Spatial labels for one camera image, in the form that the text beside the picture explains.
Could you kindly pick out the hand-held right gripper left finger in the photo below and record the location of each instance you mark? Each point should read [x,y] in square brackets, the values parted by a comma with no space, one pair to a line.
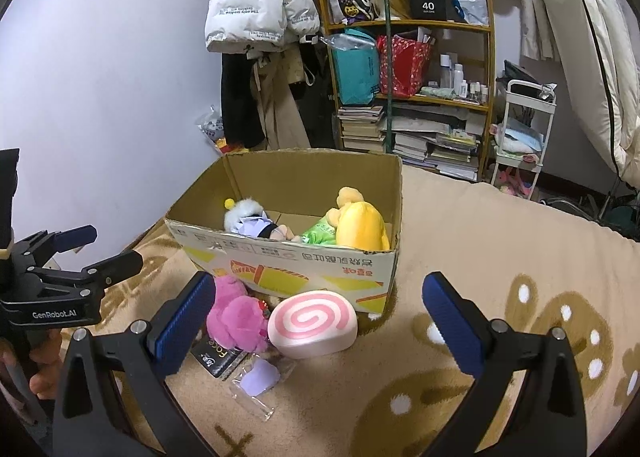
[182,327]

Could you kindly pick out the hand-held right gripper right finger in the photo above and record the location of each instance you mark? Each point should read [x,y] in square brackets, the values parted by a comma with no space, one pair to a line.
[452,327]

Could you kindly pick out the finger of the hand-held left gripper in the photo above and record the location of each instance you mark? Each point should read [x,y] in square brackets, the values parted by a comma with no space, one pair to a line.
[115,267]
[75,236]

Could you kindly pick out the white-haired doll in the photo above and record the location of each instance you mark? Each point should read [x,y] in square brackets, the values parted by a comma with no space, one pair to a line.
[247,217]

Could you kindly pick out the printed cardboard box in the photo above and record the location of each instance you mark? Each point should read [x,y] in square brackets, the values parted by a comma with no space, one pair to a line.
[310,282]

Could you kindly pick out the yellow plush toy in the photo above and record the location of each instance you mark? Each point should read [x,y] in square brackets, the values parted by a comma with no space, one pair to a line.
[360,227]

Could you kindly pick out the green tissue packet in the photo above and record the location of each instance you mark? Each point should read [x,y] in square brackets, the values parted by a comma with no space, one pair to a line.
[320,232]

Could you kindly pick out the person's left hand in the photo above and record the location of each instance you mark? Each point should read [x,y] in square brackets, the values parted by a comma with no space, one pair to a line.
[47,377]

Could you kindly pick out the black face mask packet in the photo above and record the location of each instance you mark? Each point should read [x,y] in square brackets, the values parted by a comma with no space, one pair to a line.
[217,359]

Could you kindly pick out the pink fluffy plush toy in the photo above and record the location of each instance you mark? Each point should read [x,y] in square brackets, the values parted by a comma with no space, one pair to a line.
[235,317]

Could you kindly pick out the beige patterned blanket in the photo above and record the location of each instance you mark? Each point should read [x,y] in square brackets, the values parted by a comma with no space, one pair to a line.
[450,247]

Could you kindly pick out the purple item in clear bag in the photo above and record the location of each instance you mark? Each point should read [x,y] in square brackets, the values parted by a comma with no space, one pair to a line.
[260,377]

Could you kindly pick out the pink swirl roll plush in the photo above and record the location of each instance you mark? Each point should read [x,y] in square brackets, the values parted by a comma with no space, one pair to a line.
[310,322]

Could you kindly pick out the pink toys in trolley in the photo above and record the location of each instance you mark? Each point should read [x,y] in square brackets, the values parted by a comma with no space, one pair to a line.
[515,182]

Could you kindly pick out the plastic bag of snacks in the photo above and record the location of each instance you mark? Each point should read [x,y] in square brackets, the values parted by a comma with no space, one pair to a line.
[210,124]

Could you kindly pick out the pile of books and papers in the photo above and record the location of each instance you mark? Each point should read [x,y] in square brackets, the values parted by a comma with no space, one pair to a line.
[430,147]

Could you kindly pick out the light blue folded cloth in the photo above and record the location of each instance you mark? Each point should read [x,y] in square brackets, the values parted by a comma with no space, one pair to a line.
[522,139]

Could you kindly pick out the black coat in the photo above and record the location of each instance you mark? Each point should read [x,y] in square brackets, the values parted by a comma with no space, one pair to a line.
[240,102]

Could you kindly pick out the stack of books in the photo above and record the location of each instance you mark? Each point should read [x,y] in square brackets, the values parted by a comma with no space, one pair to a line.
[360,129]

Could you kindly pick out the beige trousers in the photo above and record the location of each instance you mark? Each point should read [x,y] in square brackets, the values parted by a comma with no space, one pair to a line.
[280,107]

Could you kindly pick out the green pole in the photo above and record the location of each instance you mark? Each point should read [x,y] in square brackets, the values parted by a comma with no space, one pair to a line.
[387,87]

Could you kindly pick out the group of white cosmetic bottles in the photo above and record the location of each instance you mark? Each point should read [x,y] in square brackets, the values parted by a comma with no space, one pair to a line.
[457,77]

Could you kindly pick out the white trolley cart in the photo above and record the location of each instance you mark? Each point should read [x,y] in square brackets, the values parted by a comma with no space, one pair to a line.
[522,84]

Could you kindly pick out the black hanging garment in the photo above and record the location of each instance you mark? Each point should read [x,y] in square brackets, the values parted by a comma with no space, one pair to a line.
[317,102]

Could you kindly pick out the black bag on trolley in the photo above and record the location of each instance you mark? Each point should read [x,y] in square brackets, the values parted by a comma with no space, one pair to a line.
[517,72]

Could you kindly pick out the red patterned bag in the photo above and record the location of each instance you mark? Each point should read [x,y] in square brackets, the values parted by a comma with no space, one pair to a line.
[405,67]

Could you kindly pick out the teal shopping bag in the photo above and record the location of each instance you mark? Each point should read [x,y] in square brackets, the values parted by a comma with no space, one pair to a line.
[355,72]

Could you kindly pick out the wooden shelf rack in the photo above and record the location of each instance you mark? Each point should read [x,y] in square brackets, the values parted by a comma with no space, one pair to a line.
[440,26]

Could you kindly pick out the cream padded chair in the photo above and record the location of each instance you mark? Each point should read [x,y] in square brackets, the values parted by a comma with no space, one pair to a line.
[585,37]

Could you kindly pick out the black gift box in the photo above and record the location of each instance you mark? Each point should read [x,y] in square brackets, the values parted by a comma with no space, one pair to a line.
[427,2]

